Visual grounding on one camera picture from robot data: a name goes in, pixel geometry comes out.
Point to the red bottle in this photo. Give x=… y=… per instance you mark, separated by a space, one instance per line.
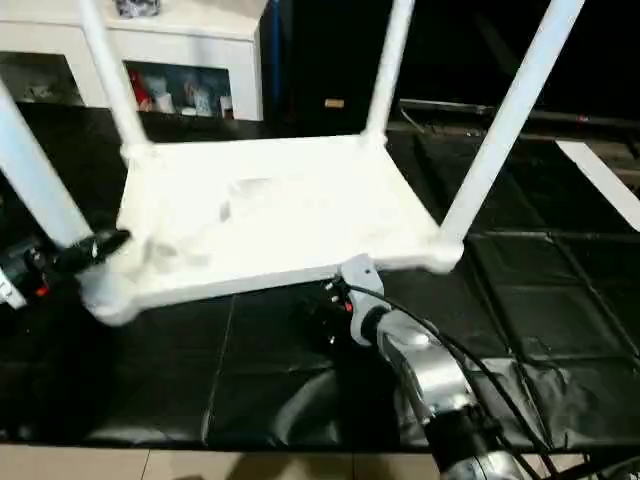
x=140 y=92

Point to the dark long rail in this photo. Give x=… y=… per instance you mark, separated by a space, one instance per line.
x=560 y=115

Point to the white flat strip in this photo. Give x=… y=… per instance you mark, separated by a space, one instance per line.
x=600 y=180

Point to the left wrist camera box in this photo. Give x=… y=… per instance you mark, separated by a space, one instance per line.
x=8 y=290

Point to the grey crumpled object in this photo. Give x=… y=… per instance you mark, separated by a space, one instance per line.
x=137 y=7

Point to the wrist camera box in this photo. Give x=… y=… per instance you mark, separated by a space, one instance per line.
x=362 y=285
x=8 y=290

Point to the small white cup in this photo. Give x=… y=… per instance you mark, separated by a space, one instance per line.
x=226 y=105

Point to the small tan box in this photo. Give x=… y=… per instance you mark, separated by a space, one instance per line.
x=334 y=103

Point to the white plastic table leg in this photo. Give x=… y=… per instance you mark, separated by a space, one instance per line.
x=110 y=70
x=35 y=170
x=390 y=70
x=510 y=120

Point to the white plastic table top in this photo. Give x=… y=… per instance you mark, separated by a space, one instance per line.
x=280 y=210

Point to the black work mat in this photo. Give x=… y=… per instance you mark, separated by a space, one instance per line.
x=280 y=370

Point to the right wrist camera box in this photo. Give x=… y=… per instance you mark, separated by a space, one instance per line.
x=362 y=285

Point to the white glass-door cabinet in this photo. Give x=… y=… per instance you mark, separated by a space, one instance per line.
x=200 y=40

